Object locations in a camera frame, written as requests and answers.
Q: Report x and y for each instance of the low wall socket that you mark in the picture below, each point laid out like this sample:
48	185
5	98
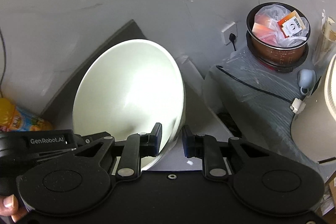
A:
227	30

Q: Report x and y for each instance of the pot with plastic bags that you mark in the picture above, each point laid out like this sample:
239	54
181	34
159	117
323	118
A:
277	35

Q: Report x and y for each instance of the cardboard boxes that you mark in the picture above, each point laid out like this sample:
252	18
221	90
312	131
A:
326	208

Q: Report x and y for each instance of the light blue mug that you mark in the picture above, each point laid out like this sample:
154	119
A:
306	80

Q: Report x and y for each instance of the orange juice bottle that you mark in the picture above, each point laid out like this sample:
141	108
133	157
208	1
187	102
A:
16	119

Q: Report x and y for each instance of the white electric kettle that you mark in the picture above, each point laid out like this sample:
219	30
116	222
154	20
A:
313	126

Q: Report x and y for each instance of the person left hand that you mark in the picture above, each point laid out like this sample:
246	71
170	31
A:
10	208

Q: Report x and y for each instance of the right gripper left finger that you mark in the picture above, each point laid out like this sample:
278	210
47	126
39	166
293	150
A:
149	144

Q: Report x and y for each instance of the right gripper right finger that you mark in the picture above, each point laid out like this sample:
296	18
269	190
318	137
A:
193	145

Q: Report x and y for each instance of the cream bowl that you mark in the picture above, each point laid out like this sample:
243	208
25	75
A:
127	90

